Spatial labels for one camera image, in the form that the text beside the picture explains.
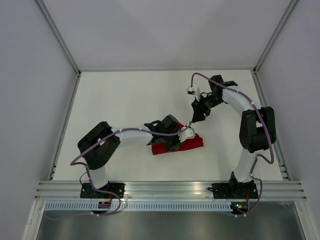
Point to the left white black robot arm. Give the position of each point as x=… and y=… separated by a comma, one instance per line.
x=99, y=144

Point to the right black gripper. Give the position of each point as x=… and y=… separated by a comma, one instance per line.
x=198, y=111

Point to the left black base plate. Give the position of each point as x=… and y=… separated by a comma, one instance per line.
x=111, y=190

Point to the aluminium frame right post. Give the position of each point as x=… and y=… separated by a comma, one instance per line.
x=275, y=34

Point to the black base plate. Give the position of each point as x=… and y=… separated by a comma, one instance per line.
x=240, y=191
x=111, y=190

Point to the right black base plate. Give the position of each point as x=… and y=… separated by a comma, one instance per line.
x=240, y=191

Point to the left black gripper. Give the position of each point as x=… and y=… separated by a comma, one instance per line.
x=177, y=143

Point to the aluminium front rail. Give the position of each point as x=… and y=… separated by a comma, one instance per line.
x=169, y=191

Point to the red cloth napkin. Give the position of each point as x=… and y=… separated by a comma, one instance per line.
x=190, y=144

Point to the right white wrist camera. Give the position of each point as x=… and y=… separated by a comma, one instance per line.
x=194, y=90

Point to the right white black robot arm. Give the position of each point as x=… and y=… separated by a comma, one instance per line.
x=257, y=132

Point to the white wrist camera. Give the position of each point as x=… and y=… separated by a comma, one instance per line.
x=194, y=90
x=186, y=133

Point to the aluminium frame post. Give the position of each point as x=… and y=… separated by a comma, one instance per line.
x=275, y=34
x=57, y=35

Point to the aluminium frame left post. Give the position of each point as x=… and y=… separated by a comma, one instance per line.
x=57, y=35

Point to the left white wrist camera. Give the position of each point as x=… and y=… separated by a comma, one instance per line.
x=186, y=133

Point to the white slotted cable duct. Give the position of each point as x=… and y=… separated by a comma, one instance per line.
x=152, y=206

